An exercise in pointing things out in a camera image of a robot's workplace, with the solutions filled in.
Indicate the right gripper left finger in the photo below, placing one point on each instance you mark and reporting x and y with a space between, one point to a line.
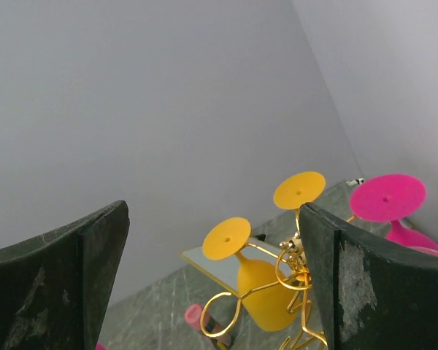
55 288

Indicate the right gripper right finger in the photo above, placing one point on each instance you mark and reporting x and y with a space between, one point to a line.
371 293

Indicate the pink wine glass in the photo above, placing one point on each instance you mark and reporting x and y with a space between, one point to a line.
390 198
100 347

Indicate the small pink capped bottle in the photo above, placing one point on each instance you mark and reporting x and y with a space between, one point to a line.
192 317

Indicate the yellow framed tilted mirror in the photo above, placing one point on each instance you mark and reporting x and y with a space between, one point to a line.
224 272

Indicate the orange wine glass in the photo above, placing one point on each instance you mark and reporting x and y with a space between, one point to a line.
299 189
259 284

